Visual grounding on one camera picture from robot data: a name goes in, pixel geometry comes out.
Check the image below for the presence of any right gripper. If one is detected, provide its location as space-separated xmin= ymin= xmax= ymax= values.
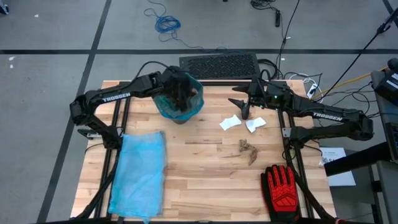
xmin=228 ymin=79 xmax=295 ymax=121

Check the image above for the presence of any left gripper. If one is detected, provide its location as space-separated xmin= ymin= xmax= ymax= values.
xmin=163 ymin=65 xmax=194 ymax=112

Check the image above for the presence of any teal used trash bag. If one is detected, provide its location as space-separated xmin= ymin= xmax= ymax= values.
xmin=153 ymin=73 xmax=205 ymax=121

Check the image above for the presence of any grey trash bin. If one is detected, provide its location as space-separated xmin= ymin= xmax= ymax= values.
xmin=153 ymin=73 xmax=205 ymax=124

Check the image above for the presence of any white paper piece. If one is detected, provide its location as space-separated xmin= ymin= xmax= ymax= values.
xmin=219 ymin=114 xmax=243 ymax=131
xmin=244 ymin=116 xmax=267 ymax=134

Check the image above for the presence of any long brown paper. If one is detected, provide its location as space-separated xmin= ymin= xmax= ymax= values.
xmin=238 ymin=139 xmax=259 ymax=166

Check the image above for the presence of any light blue fresh trash bag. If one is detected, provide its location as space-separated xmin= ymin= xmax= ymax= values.
xmin=108 ymin=130 xmax=167 ymax=222

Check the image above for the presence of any black perforated computer case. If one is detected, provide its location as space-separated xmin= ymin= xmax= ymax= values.
xmin=179 ymin=52 xmax=262 ymax=80

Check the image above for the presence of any red and black work glove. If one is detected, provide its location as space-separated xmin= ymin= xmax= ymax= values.
xmin=260 ymin=164 xmax=302 ymax=222

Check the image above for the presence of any white printed paper sheet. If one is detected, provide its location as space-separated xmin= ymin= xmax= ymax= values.
xmin=319 ymin=147 xmax=356 ymax=187

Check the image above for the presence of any black tripod pole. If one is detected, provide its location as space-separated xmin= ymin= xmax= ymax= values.
xmin=323 ymin=6 xmax=398 ymax=94

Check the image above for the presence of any black bench beam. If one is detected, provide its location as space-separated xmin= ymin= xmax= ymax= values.
xmin=323 ymin=141 xmax=398 ymax=177

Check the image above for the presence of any black electronic device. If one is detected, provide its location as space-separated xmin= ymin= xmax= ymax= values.
xmin=371 ymin=57 xmax=398 ymax=106

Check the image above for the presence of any grey cart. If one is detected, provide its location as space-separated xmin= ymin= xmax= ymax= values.
xmin=368 ymin=160 xmax=398 ymax=224

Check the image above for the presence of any black aluminium table frame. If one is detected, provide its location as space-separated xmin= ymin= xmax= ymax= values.
xmin=74 ymin=80 xmax=336 ymax=224

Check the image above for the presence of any black cable coil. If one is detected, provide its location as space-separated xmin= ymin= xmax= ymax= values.
xmin=257 ymin=58 xmax=280 ymax=80

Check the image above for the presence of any blue cable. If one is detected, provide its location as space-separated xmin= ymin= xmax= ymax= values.
xmin=143 ymin=0 xmax=228 ymax=52

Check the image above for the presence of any long black cable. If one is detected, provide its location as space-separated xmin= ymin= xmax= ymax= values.
xmin=276 ymin=0 xmax=302 ymax=77

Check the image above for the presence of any black cable bundle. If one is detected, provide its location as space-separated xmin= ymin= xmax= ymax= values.
xmin=250 ymin=0 xmax=277 ymax=10

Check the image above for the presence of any black metal foot bracket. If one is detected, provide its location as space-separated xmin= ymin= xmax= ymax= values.
xmin=77 ymin=128 xmax=101 ymax=139

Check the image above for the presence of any yellow cable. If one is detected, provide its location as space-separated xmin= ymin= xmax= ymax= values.
xmin=312 ymin=67 xmax=389 ymax=100

